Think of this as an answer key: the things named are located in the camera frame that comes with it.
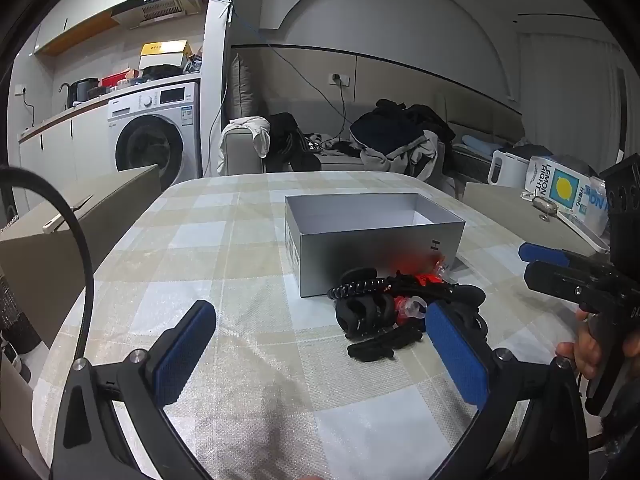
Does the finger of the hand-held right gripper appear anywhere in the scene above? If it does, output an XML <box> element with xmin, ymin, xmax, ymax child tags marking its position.
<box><xmin>519</xmin><ymin>242</ymin><xmax>609</xmax><ymax>267</ymax></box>
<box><xmin>524</xmin><ymin>260</ymin><xmax>602</xmax><ymax>307</ymax></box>

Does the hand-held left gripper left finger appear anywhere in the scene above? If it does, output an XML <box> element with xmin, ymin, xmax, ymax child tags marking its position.
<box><xmin>50</xmin><ymin>300</ymin><xmax>217</xmax><ymax>480</ymax></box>

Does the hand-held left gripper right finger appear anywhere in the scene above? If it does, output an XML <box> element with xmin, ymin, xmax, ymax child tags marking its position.
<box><xmin>425</xmin><ymin>301</ymin><xmax>589</xmax><ymax>480</ymax></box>

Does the long black claw hair clip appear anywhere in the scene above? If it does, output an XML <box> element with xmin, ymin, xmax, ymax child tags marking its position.
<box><xmin>390</xmin><ymin>270</ymin><xmax>487</xmax><ymax>308</ymax></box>

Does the red and clear hair clip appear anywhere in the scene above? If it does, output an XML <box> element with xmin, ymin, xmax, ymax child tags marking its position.
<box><xmin>395</xmin><ymin>295</ymin><xmax>429</xmax><ymax>324</ymax></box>

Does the small black hair clip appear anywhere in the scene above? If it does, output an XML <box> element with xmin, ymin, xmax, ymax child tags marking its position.
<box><xmin>346</xmin><ymin>324</ymin><xmax>427</xmax><ymax>364</ymax></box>

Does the round black claw hair clip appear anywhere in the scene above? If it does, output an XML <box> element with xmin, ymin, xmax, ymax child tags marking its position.
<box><xmin>334</xmin><ymin>292</ymin><xmax>402</xmax><ymax>339</ymax></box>

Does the silver cardboard box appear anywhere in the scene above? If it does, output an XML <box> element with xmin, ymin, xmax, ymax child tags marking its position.
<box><xmin>284</xmin><ymin>192</ymin><xmax>466</xmax><ymax>300</ymax></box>

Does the person's right hand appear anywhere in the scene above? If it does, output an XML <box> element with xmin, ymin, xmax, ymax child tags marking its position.
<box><xmin>556</xmin><ymin>309</ymin><xmax>596</xmax><ymax>378</ymax></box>

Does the small metal object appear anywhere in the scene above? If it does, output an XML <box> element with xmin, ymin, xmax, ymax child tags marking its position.
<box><xmin>532</xmin><ymin>196</ymin><xmax>560</xmax><ymax>222</ymax></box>

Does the flat brown cardboard box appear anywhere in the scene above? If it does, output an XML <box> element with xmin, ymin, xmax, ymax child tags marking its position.
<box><xmin>462</xmin><ymin>182</ymin><xmax>609</xmax><ymax>257</ymax></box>

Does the blue and white package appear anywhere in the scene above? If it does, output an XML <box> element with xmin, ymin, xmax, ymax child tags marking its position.
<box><xmin>524</xmin><ymin>156</ymin><xmax>614</xmax><ymax>237</ymax></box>

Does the white jug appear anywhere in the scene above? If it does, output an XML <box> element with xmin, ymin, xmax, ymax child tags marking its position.
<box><xmin>487</xmin><ymin>149</ymin><xmax>531</xmax><ymax>192</ymax></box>

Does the checked tablecloth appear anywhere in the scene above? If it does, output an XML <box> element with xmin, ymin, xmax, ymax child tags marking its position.
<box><xmin>32</xmin><ymin>172</ymin><xmax>601</xmax><ymax>480</ymax></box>

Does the large brown cardboard box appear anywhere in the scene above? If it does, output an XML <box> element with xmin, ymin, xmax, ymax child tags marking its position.
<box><xmin>0</xmin><ymin>163</ymin><xmax>162</xmax><ymax>347</ymax></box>

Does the pile of dark clothes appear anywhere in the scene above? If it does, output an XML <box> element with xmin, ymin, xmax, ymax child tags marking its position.
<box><xmin>348</xmin><ymin>99</ymin><xmax>457</xmax><ymax>182</ymax></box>

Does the white washing machine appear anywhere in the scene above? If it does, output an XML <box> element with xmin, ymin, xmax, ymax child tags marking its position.
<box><xmin>106</xmin><ymin>81</ymin><xmax>201</xmax><ymax>192</ymax></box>

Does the grey sofa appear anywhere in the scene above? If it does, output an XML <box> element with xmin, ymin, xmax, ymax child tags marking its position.
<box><xmin>221</xmin><ymin>95</ymin><xmax>526</xmax><ymax>182</ymax></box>

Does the white garment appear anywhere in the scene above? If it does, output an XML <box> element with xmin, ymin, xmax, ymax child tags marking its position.
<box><xmin>217</xmin><ymin>116</ymin><xmax>271</xmax><ymax>176</ymax></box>

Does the black garment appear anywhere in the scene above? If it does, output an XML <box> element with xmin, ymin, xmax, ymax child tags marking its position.
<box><xmin>262</xmin><ymin>112</ymin><xmax>322</xmax><ymax>174</ymax></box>

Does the kitchen counter cabinet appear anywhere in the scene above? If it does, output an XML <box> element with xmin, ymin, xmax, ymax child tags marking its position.
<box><xmin>18</xmin><ymin>72</ymin><xmax>202</xmax><ymax>202</ymax></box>

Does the grey pillow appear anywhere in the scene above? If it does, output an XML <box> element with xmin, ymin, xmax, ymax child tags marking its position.
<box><xmin>228</xmin><ymin>53</ymin><xmax>259</xmax><ymax>124</ymax></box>

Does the yellow cardboard box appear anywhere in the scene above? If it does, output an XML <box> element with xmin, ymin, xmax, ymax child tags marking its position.
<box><xmin>138</xmin><ymin>41</ymin><xmax>194</xmax><ymax>59</ymax></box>

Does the range hood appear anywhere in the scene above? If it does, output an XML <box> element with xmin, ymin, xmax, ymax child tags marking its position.
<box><xmin>111</xmin><ymin>0</ymin><xmax>202</xmax><ymax>29</ymax></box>

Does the thick black cable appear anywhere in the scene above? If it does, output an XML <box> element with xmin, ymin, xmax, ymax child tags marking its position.
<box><xmin>0</xmin><ymin>167</ymin><xmax>96</xmax><ymax>362</ymax></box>

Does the blue cable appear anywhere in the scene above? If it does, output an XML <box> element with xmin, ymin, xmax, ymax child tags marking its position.
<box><xmin>164</xmin><ymin>0</ymin><xmax>352</xmax><ymax>128</ymax></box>

